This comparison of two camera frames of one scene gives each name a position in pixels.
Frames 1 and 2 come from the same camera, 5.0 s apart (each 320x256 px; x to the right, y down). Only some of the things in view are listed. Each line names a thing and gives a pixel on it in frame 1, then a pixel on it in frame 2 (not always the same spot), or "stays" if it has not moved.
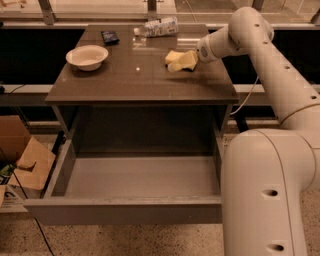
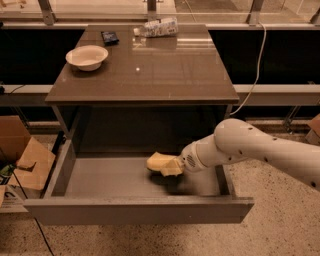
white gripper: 202,51 to 189,159
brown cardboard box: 25,165 stays
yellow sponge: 174,56 to 168,164
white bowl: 87,57 stays
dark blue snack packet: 109,37 stays
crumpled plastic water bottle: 158,28 stays
